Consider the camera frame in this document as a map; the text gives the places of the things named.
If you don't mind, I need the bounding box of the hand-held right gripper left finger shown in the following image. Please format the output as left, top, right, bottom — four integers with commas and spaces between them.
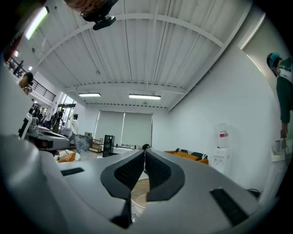
57, 149, 146, 234

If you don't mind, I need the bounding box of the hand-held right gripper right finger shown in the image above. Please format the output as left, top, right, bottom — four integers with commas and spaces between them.
137, 149, 261, 234

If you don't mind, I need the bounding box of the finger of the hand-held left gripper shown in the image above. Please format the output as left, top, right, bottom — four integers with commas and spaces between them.
34, 134, 71, 151
38, 130, 66, 137

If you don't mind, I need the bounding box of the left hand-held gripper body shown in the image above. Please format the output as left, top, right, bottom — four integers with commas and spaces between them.
18, 112, 41, 140

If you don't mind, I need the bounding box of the grey-white cushion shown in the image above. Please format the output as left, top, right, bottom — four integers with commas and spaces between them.
54, 149, 81, 163

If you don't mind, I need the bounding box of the orange cushion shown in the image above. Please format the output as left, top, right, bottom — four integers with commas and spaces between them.
58, 152, 77, 163

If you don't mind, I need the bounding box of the orange sofa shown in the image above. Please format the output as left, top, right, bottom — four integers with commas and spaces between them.
163, 149, 209, 165

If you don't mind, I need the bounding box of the black cabinet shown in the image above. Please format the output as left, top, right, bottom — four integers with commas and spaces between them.
102, 134, 115, 158

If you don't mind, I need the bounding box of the black white striped pillow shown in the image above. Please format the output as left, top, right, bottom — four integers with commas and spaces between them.
175, 148, 208, 160

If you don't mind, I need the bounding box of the low wooden shelf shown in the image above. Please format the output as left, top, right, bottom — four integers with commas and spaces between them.
88, 138, 104, 153

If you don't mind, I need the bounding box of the black mezzanine railing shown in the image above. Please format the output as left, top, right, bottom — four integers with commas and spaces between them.
6, 56, 57, 102

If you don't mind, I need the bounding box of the grey window blind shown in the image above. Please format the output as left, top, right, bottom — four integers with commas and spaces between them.
121, 112, 153, 147
94, 110, 125, 147

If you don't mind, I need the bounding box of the white water dispenser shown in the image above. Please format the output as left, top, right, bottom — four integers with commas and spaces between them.
212, 122, 232, 177

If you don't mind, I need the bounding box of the person's head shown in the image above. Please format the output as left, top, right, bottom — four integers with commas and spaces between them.
63, 0, 98, 12

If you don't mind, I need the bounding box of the black head-worn camera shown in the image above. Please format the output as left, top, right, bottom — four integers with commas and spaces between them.
79, 0, 117, 31

